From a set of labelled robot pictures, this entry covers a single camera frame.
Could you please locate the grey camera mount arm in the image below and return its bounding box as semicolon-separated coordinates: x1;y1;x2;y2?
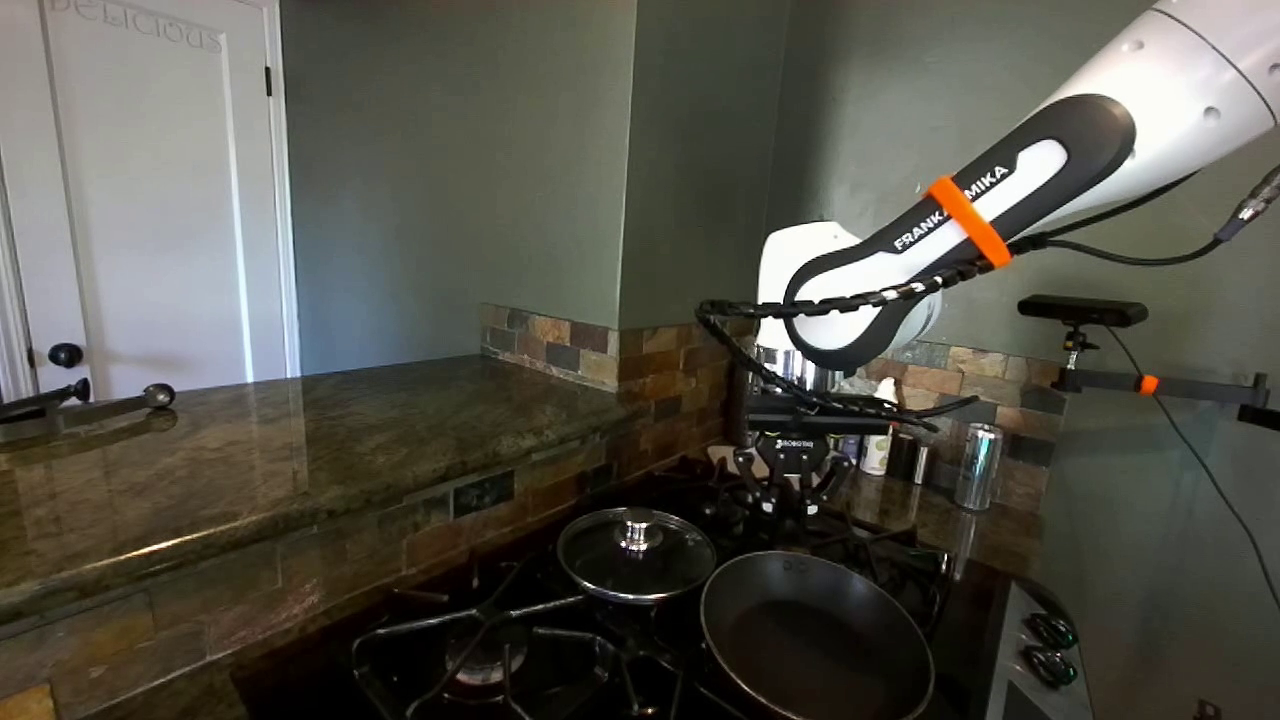
1052;323;1280;430

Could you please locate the dark small bottle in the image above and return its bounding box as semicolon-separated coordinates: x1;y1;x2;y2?
888;430;934;487

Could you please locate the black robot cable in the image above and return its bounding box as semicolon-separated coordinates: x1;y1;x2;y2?
691;161;1280;419

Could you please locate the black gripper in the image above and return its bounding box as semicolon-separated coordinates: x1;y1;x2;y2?
737;427;862;524

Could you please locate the dark nonstick frying pan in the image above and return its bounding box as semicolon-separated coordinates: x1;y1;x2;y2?
697;494;940;720

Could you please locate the white panel door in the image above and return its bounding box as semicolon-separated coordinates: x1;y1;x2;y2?
0;0;304;404

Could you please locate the black gas stove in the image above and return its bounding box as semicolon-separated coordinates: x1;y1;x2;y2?
232;443;1098;720

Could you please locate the orange velcro strap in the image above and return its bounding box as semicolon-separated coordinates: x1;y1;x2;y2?
925;170;1015;275

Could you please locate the black stove knob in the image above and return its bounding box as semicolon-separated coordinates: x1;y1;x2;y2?
1026;647;1079;690
1026;607;1079;650

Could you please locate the silver drink can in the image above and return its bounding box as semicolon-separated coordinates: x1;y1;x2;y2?
954;419;1009;515

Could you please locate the black stereo camera bar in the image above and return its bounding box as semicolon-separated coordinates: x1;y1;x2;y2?
1015;290;1151;330

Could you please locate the glass pot lid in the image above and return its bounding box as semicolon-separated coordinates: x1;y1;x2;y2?
554;503;721;607

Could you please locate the wall power outlet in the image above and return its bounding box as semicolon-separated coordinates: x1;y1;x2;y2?
452;466;521;520

